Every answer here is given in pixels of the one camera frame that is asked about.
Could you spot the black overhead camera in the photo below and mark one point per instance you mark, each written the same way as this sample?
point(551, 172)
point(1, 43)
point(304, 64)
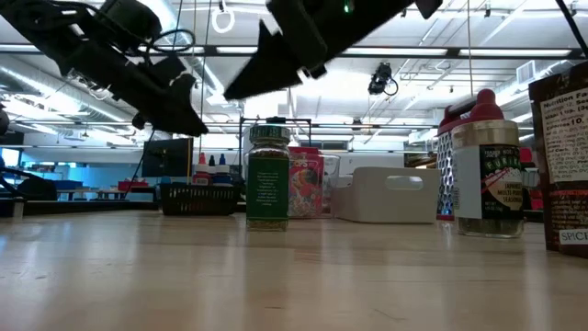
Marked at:
point(380, 78)

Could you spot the black plastic mesh basket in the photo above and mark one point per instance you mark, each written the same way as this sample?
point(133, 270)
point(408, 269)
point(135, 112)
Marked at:
point(197, 200)

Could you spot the furikake seasoning glass jar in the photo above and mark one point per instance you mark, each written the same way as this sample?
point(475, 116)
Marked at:
point(496, 184)

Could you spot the black aluminium table frame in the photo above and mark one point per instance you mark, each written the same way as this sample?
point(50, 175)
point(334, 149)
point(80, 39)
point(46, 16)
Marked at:
point(69, 207)

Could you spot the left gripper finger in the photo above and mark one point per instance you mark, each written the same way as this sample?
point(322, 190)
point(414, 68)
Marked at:
point(174, 115)

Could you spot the black background rig frame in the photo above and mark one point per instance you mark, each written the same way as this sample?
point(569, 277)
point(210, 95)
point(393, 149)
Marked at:
point(303, 121)

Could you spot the green-lidded spice jar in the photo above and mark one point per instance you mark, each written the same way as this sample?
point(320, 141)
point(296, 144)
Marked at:
point(267, 193)

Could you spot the overhead light bar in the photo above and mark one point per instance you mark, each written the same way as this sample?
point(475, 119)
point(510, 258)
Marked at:
point(459, 51)

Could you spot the black background monitor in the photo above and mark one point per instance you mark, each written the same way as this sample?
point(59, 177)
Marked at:
point(167, 158)

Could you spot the black-tipped food colouring bottle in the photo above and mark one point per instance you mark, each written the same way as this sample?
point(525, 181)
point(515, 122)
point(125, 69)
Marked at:
point(211, 169)

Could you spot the orange-tipped food colouring bottle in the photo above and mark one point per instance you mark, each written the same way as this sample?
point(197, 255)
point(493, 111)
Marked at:
point(200, 177)

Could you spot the red background crate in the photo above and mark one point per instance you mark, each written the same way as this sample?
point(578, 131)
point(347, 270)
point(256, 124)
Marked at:
point(131, 186)

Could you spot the blue-tipped food colouring bottle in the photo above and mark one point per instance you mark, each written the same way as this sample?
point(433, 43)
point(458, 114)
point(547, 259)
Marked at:
point(222, 177)

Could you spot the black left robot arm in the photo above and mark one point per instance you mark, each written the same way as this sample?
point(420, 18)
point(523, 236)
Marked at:
point(37, 23)

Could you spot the clear plastic bin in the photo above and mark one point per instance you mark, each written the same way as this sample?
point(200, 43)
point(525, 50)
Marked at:
point(331, 184)

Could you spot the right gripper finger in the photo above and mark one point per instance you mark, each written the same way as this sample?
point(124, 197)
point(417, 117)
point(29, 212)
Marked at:
point(271, 73)

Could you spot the taco seasoning mix packet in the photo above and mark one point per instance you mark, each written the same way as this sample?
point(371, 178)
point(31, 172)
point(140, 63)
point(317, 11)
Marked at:
point(565, 161)

